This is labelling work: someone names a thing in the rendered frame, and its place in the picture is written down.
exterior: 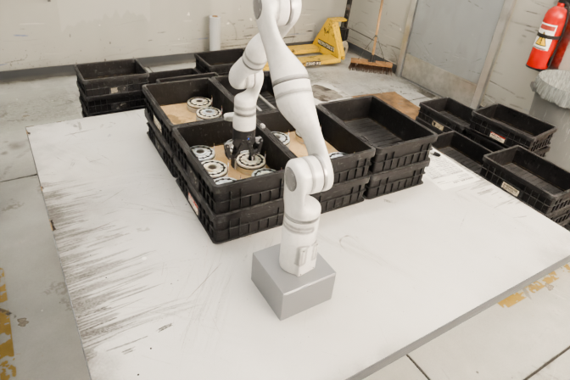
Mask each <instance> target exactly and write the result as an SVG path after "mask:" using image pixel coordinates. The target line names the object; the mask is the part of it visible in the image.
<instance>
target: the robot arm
mask: <svg viewBox="0 0 570 380"><path fill-rule="evenodd" d="M301 8H302V2H301V0H253V10H254V17H255V20H256V24H257V26H258V30H259V33H258V34H257V35H255V36H254V37H253V38H252V39H251V40H250V41H249V43H248V45H247V47H246V48H245V51H244V53H243V56H242V57H241V58H240V59H239V60H238V61H237V62H236V63H235V64H234V65H233V66H232V67H231V69H230V72H229V82H230V84H231V86H232V87H234V88H236V89H245V88H247V89H246V90H245V91H244V92H240V93H239V94H237V95H236V96H235V98H234V112H231V113H225V114H224V120H226V121H232V140H231V141H230V142H224V143H223V145H224V149H225V154H226V157H227V158H228V159H229V160H231V166H232V168H233V169H234V170H236V169H237V157H238V155H239V154H240V152H241V151H244V150H248V151H249V153H250V154H249V160H250V161H253V160H254V157H255V155H256V154H260V150H261V147H262V143H263V138H262V137H261V136H257V137H255V127H256V101H257V98H258V96H259V93H260V89H261V87H262V84H263V80H264V73H263V69H264V67H265V64H266V62H268V65H269V70H270V74H271V83H272V87H273V92H274V95H275V99H276V103H277V107H278V109H279V110H280V112H281V113H282V115H283V116H284V117H285V118H286V119H287V121H288V122H289V123H290V124H291V125H292V126H293V127H294V128H295V129H296V130H297V132H298V133H299V135H300V136H301V137H302V139H303V141H304V143H305V146H306V149H307V152H308V155H309V156H305V157H299V158H295V159H291V160H289V161H288V162H287V164H286V167H285V174H284V194H283V200H284V216H283V223H282V239H281V247H280V255H279V264H280V266H281V268H283V270H285V271H286V272H288V273H291V274H294V275H296V276H297V277H299V276H301V275H303V274H305V273H306V272H308V271H310V270H312V269H314V268H315V265H316V256H317V250H318V245H319V242H318V241H317V240H316V237H317V231H318V226H319V220H320V215H321V205H320V203H319V202H318V201H317V200H316V199H315V198H313V197H311V196H310V195H309V194H313V193H319V192H323V191H326V190H328V189H330V188H331V187H332V185H333V167H332V163H331V160H330V158H329V154H328V151H327V147H326V144H325V142H324V138H323V135H322V133H321V128H320V124H319V120H318V117H317V113H316V106H315V102H314V97H313V92H312V88H311V84H310V78H309V74H308V72H307V70H306V68H305V67H304V66H303V65H302V64H301V63H300V61H299V60H298V59H297V58H296V57H295V55H294V54H293V53H292V52H291V51H290V50H289V49H288V47H287V46H286V44H285V43H284V41H283V38H284V37H285V36H286V34H287V33H288V32H289V31H290V29H291V28H292V27H293V26H294V24H295V23H296V22H297V20H298V18H299V16H300V13H301ZM254 142H256V144H255V147H254V149H253V147H252V145H253V144H254ZM232 145H233V149H232V154H231V151H230V149H231V147H232Z"/></svg>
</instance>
